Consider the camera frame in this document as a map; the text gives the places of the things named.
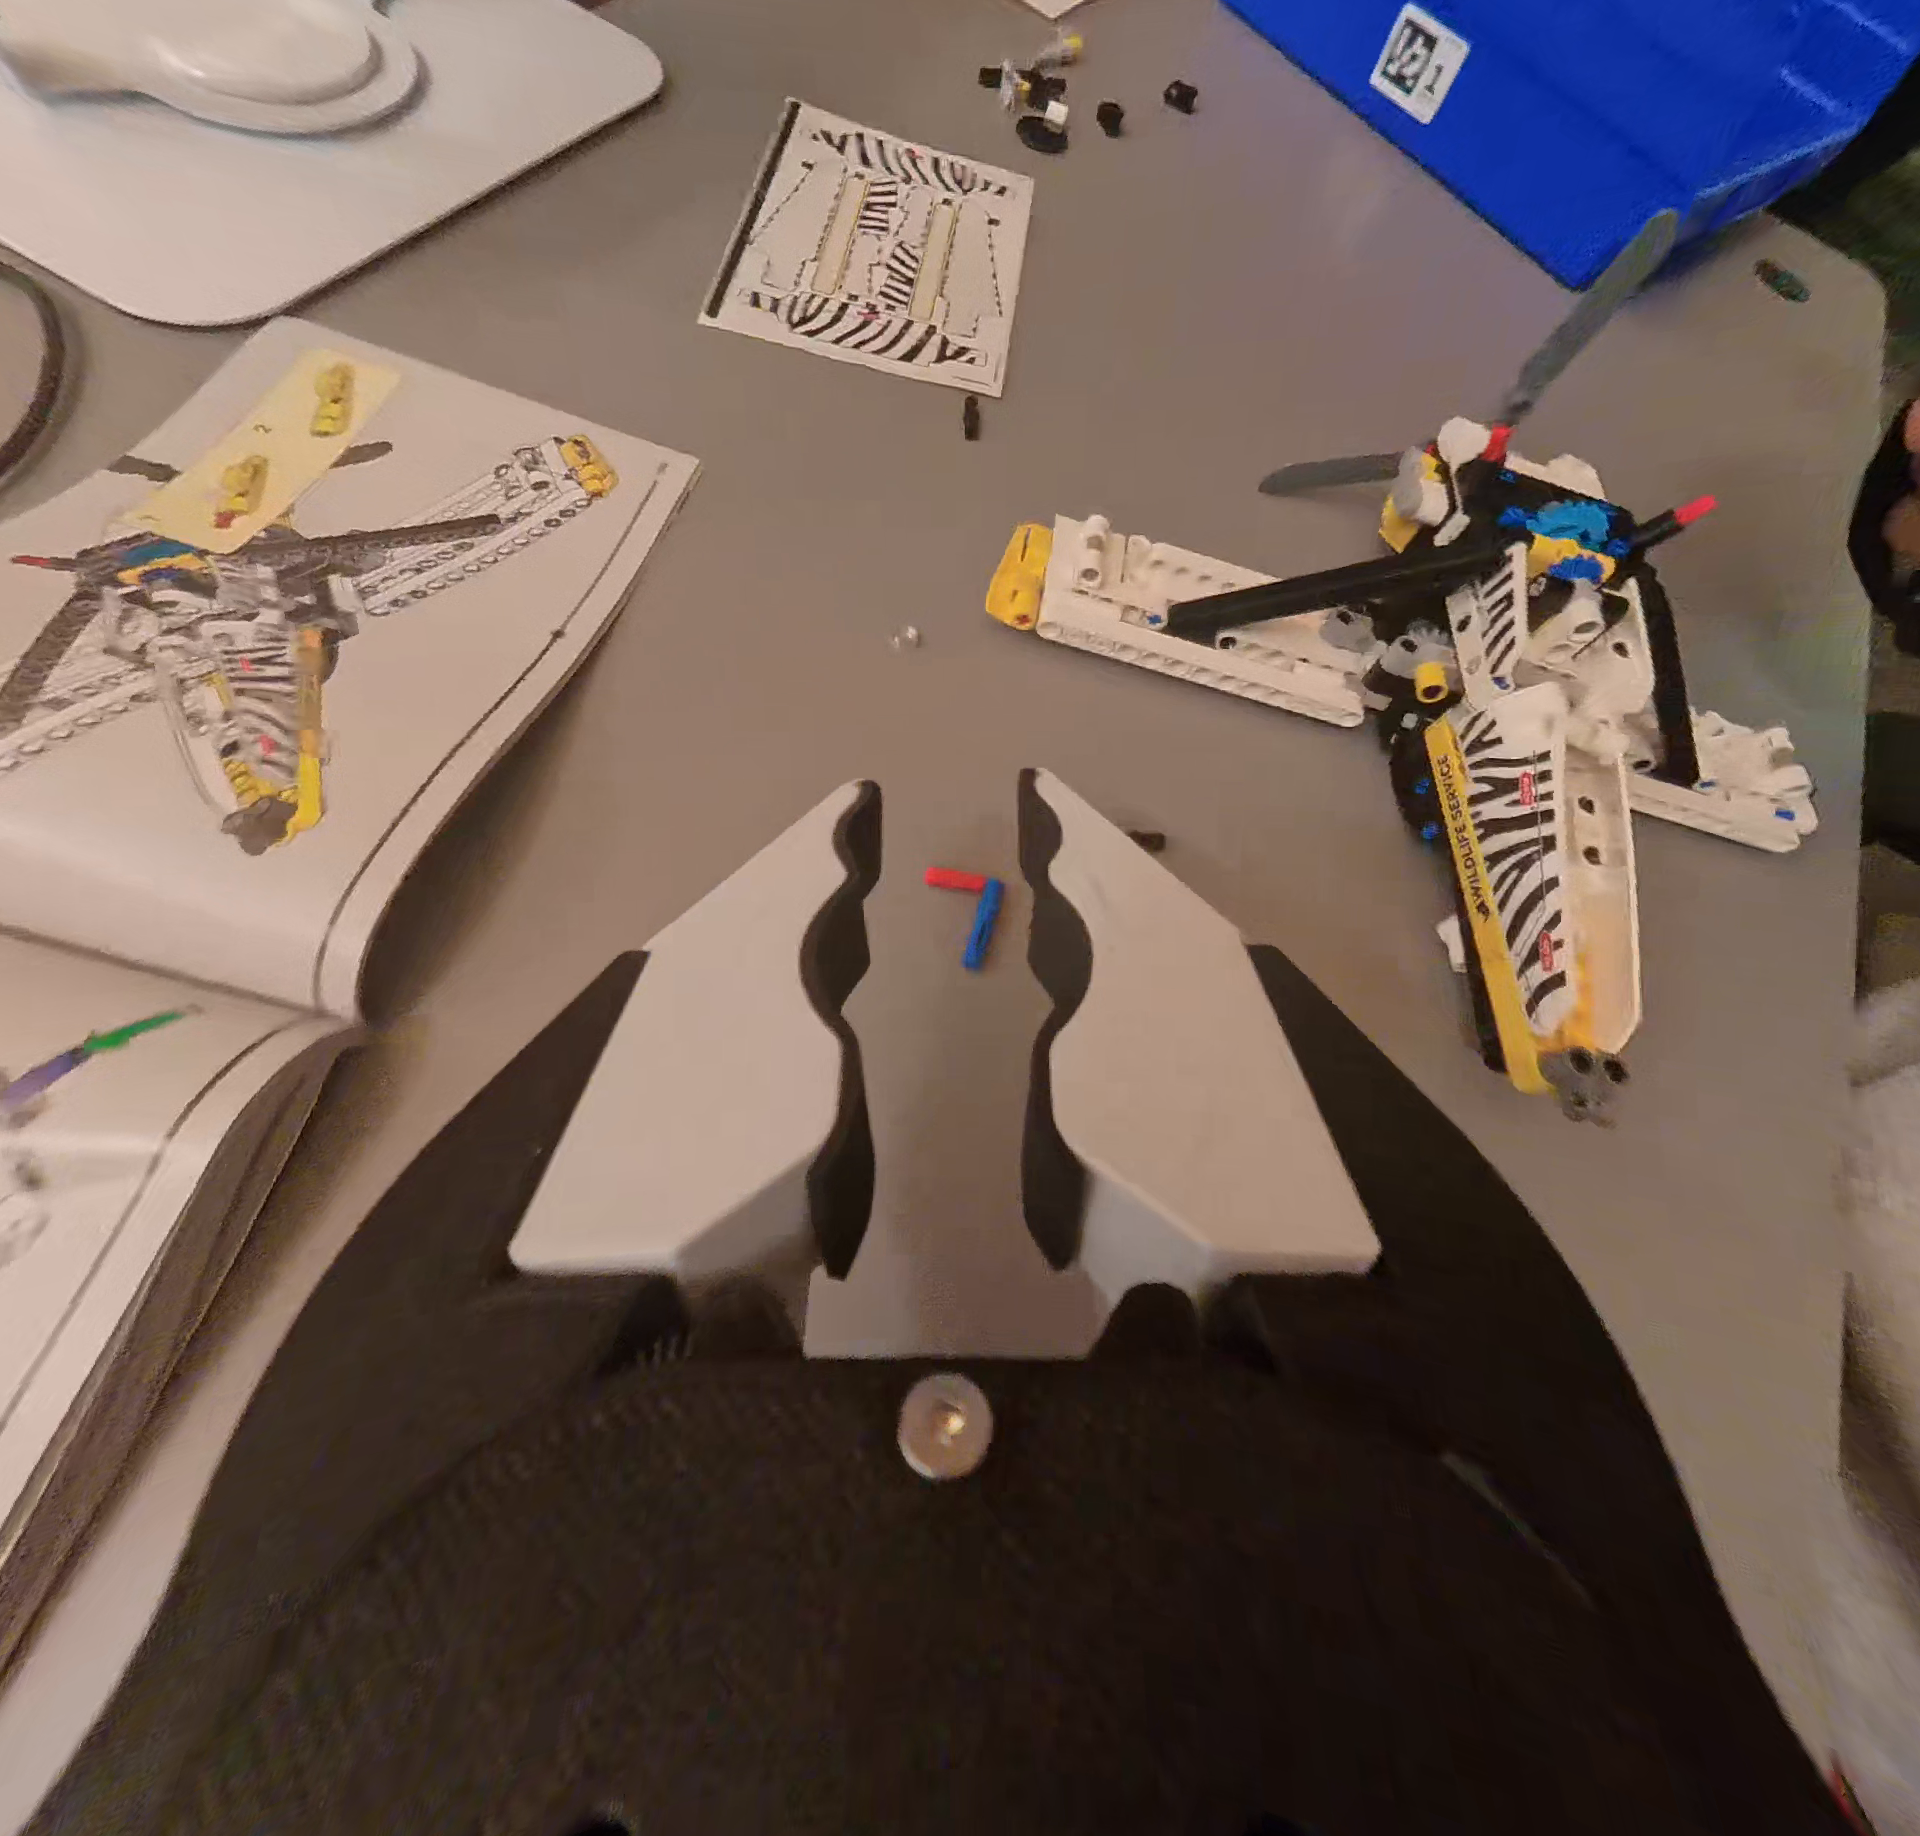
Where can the zebra striped lego plane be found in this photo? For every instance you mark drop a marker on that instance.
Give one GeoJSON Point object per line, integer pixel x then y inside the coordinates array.
{"type": "Point", "coordinates": [1140, 593]}

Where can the grey sweatshirt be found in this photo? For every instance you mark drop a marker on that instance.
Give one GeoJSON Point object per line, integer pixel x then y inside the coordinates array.
{"type": "Point", "coordinates": [1891, 1266]}

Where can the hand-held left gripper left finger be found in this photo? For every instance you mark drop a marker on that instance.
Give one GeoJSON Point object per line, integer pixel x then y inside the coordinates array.
{"type": "Point", "coordinates": [675, 1116]}

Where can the blue red lego pin piece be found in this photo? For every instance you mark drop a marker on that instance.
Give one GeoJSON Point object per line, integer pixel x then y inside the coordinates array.
{"type": "Point", "coordinates": [983, 925]}

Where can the small grey lego assembly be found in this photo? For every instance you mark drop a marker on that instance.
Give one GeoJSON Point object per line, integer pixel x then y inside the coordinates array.
{"type": "Point", "coordinates": [1036, 103]}

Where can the lego instruction booklet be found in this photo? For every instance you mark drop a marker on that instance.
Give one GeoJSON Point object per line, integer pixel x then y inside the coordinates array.
{"type": "Point", "coordinates": [450, 593]}

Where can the zebra sticker sheet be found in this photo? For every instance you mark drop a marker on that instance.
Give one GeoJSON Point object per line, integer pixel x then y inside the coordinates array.
{"type": "Point", "coordinates": [871, 248]}

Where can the red lego axle pin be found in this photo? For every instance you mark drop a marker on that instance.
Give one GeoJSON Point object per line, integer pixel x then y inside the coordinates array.
{"type": "Point", "coordinates": [947, 876]}

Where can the grey yellow lego pin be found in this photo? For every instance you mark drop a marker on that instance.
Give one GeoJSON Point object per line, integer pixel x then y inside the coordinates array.
{"type": "Point", "coordinates": [1059, 47]}

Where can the blue box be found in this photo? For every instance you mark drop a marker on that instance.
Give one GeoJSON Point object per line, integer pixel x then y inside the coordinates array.
{"type": "Point", "coordinates": [1651, 97]}

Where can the small dark green object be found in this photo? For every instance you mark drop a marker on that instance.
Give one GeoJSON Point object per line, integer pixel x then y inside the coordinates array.
{"type": "Point", "coordinates": [1781, 282]}

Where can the white desk stand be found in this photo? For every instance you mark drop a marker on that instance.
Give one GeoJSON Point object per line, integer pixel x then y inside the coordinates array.
{"type": "Point", "coordinates": [450, 142]}

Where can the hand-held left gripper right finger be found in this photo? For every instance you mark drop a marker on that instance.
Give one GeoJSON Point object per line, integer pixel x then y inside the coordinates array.
{"type": "Point", "coordinates": [1200, 1102]}

